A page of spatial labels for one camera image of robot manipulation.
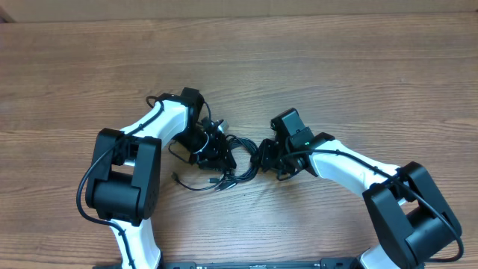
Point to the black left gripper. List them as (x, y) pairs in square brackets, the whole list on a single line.
[(216, 155)]

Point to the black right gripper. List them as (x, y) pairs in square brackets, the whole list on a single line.
[(266, 155)]

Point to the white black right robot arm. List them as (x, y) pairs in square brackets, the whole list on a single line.
[(411, 218)]

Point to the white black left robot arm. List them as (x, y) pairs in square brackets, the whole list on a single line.
[(120, 188)]

